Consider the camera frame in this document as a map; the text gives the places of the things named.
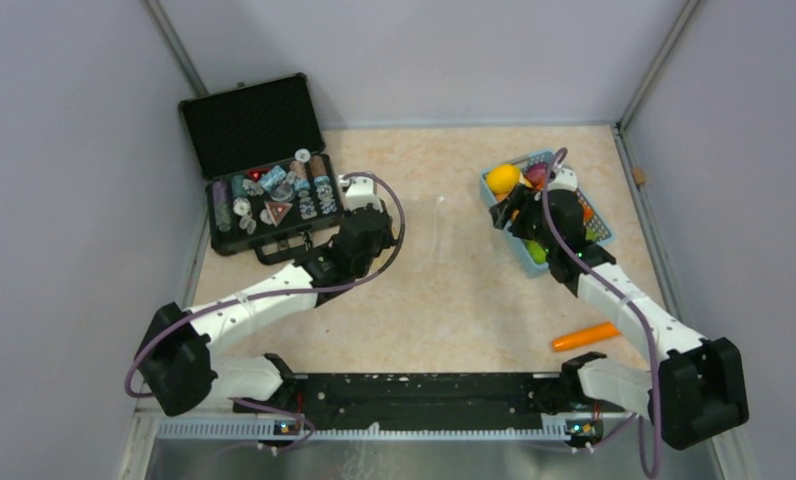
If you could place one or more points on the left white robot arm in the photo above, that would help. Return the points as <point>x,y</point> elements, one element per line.
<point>180,361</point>

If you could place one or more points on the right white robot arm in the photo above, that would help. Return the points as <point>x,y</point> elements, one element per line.
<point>693,388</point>

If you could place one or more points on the purple toy onion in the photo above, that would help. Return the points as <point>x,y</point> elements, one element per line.
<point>535,174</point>

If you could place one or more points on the blue perforated plastic basket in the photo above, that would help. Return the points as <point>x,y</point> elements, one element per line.
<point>597,226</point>

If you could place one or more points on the green toy lime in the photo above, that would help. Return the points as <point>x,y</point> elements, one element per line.
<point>536,252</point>

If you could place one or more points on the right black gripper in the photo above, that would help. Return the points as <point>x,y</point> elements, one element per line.
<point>524,199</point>

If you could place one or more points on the orange toy carrot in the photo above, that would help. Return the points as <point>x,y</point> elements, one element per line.
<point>585,337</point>

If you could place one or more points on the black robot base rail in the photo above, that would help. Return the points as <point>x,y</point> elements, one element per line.
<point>431,401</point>

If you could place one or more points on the black poker chip case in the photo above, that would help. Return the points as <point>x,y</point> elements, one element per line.
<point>270,182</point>

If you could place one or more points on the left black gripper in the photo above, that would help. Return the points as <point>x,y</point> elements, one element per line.
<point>388,241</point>

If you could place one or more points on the clear dotted zip bag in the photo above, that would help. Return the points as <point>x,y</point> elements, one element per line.
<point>420,249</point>

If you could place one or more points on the yellow toy lemon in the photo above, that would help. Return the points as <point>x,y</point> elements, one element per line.
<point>503,178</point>

